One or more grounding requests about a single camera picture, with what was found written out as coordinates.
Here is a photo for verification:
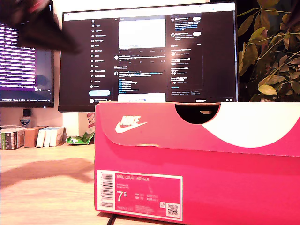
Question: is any red Nike shoebox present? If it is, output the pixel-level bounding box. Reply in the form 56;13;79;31
94;101;300;225

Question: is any small white box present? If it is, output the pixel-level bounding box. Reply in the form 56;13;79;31
44;128;52;148
49;126;66;147
36;128;46;148

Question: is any brown cardboard box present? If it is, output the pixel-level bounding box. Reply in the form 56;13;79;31
24;126;47;148

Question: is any dark green printed box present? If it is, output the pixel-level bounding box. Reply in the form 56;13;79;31
0;128;25;150

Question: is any monitor with purple terminal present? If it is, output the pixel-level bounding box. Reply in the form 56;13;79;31
0;0;55;108

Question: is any white monitor stand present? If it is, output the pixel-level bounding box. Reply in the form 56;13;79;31
62;112;89;137

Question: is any red and white packet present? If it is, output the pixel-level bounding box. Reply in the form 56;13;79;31
86;112;96;135

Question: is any large black computer monitor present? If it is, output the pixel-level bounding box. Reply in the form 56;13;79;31
58;1;240;113

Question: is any green plastic packet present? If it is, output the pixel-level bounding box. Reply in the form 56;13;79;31
65;131;95;145

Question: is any green leafy houseplant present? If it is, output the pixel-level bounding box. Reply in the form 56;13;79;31
237;0;300;103

